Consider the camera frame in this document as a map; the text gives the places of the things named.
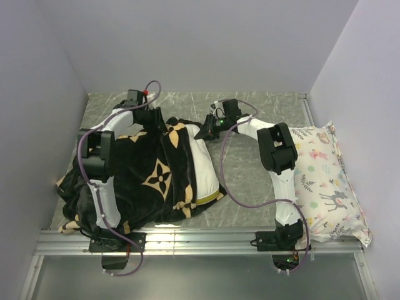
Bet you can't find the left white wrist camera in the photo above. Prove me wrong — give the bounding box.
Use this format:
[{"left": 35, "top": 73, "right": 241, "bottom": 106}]
[{"left": 142, "top": 91, "right": 159, "bottom": 108}]

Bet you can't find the aluminium mounting rail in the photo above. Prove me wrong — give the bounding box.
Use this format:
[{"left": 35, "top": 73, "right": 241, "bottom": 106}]
[{"left": 21, "top": 227, "right": 378, "bottom": 299}]

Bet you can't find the white pillow yellow edge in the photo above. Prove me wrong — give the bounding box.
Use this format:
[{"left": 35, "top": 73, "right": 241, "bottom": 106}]
[{"left": 185, "top": 124, "right": 219, "bottom": 205}]

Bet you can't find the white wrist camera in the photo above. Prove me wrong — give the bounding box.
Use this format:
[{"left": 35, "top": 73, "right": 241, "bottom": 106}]
[
  {"left": 142, "top": 91, "right": 159, "bottom": 108},
  {"left": 210, "top": 101, "right": 224, "bottom": 118}
]

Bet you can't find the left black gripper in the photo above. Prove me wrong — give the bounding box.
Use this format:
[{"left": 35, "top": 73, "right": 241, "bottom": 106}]
[{"left": 138, "top": 106, "right": 170, "bottom": 134}]

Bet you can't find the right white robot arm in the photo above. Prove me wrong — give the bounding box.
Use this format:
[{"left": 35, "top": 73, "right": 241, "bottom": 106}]
[{"left": 195, "top": 99, "right": 308, "bottom": 251}]

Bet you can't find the patterned white pillow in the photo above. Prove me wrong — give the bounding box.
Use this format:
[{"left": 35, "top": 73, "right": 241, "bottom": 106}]
[{"left": 290, "top": 122, "right": 373, "bottom": 247}]

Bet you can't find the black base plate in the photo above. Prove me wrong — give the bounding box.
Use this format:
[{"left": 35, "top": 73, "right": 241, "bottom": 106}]
[
  {"left": 249, "top": 231, "right": 281, "bottom": 252},
  {"left": 88, "top": 231, "right": 147, "bottom": 253}
]

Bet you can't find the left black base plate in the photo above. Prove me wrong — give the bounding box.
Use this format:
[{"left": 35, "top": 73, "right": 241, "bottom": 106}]
[{"left": 88, "top": 231, "right": 147, "bottom": 253}]

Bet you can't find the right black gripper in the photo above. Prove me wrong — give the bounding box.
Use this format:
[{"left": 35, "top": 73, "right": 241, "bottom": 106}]
[{"left": 194, "top": 114, "right": 229, "bottom": 142}]

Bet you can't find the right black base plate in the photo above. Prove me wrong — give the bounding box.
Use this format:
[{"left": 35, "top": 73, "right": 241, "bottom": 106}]
[{"left": 249, "top": 231, "right": 281, "bottom": 252}]

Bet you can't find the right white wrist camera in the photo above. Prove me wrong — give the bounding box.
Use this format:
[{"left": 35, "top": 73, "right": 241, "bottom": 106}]
[{"left": 210, "top": 101, "right": 224, "bottom": 118}]

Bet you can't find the black floral pillowcase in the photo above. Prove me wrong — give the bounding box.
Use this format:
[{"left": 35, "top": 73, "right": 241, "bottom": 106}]
[{"left": 56, "top": 116, "right": 227, "bottom": 234}]

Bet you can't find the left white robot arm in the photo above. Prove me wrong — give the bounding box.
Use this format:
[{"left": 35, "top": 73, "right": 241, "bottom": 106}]
[{"left": 76, "top": 87, "right": 165, "bottom": 251}]

